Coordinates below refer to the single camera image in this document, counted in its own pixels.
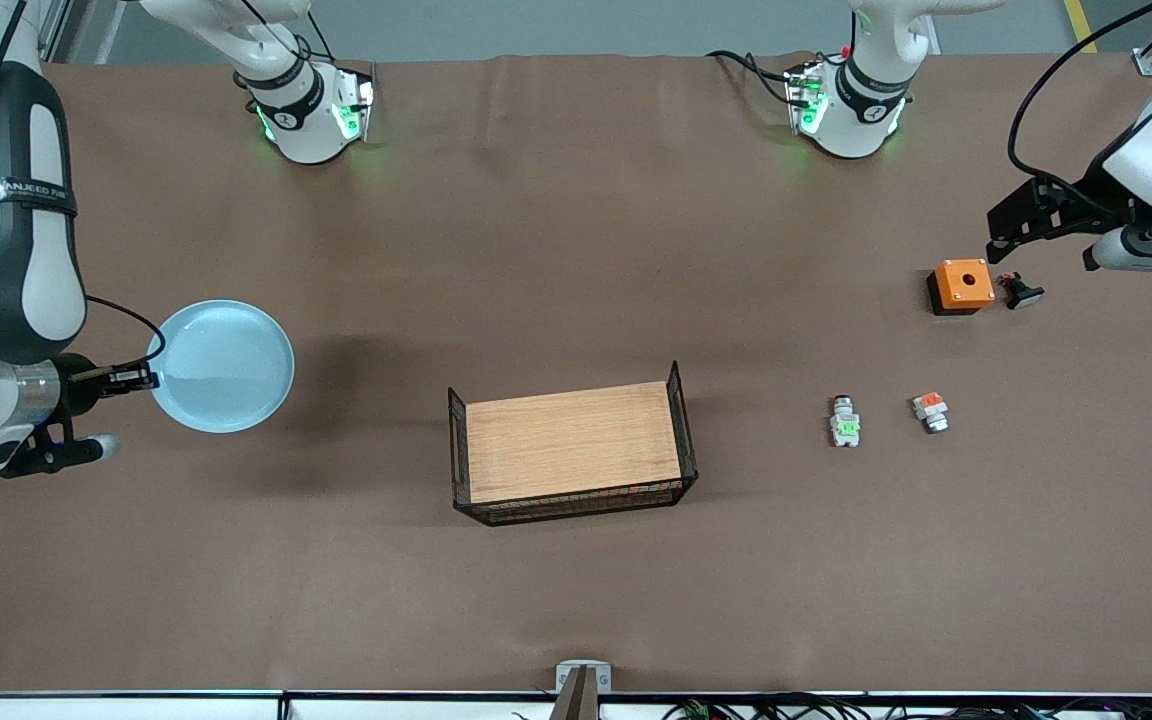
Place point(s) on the white green contact block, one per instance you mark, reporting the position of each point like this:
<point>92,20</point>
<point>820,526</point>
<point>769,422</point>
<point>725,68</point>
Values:
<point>846,428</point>

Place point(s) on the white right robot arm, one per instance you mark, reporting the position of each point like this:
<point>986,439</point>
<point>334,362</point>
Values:
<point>16,290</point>

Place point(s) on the white orange contact block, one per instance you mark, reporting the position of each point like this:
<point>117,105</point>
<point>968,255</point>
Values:
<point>931,408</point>

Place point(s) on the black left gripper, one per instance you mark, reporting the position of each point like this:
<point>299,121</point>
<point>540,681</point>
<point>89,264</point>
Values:
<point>1094,197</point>

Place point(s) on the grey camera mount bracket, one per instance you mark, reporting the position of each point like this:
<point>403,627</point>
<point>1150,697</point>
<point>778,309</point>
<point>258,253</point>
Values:
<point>601,680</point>

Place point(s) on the black push button actuator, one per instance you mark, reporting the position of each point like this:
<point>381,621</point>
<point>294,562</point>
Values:
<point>1021,293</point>

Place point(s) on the white table edge rail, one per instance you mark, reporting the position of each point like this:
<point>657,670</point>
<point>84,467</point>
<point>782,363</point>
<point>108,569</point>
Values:
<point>136,708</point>

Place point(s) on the light blue round plate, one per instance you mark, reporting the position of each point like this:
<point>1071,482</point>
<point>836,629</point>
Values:
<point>226,365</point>

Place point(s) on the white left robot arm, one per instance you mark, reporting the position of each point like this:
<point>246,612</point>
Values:
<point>856,115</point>

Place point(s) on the orange button enclosure box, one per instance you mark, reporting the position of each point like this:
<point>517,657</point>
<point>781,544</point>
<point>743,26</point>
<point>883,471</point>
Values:
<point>964,285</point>

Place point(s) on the brown table cover sheet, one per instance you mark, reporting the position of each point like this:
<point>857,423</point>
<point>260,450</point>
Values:
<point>236,550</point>

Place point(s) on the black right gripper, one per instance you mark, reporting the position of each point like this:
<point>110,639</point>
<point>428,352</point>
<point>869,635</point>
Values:
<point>79,384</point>

